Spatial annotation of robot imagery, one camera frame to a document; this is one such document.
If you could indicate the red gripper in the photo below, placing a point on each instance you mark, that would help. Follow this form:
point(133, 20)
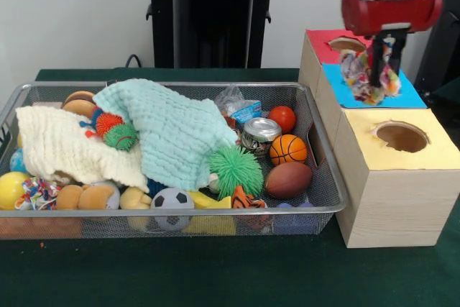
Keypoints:
point(370, 16)

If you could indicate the colourful dotted cloth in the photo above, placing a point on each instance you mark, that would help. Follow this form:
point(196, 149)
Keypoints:
point(355, 69)

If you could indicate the mint green muslin cloth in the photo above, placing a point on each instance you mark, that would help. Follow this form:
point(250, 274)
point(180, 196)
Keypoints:
point(172, 134)

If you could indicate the wooden box with three holes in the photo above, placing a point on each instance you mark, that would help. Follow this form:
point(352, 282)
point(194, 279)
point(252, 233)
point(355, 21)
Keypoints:
point(395, 206)

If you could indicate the black upright panel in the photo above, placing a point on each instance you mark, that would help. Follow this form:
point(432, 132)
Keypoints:
point(449, 51)

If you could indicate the dark green tablecloth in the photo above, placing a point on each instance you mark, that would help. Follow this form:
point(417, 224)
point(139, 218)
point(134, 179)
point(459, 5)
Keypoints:
point(215, 274)
point(449, 89)

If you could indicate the red rubber ball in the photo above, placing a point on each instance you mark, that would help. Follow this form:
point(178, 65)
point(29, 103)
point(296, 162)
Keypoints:
point(282, 119)

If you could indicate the small orange basketball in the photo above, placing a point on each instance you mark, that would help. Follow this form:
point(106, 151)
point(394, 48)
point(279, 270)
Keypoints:
point(289, 150)

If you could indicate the silver tin can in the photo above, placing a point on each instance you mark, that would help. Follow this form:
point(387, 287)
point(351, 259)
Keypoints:
point(260, 138)

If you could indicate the small brown football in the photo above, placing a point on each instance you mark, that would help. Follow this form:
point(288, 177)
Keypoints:
point(289, 180)

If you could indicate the green spiky rubber ball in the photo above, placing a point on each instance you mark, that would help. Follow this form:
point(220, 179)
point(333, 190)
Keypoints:
point(235, 172)

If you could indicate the black and white soccer ball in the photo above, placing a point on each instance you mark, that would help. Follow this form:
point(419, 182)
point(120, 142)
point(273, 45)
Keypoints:
point(172, 198)

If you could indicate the multicolour spiky caterpillar toy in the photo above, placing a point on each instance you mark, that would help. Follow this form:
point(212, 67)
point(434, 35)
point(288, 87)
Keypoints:
point(120, 138)

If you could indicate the cream muslin cloth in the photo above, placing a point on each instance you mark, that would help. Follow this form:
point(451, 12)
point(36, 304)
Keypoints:
point(57, 145)

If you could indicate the yellow plastic ball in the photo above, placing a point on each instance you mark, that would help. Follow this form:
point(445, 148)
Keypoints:
point(10, 190)

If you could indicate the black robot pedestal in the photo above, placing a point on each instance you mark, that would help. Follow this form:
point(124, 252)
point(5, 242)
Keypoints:
point(212, 16)

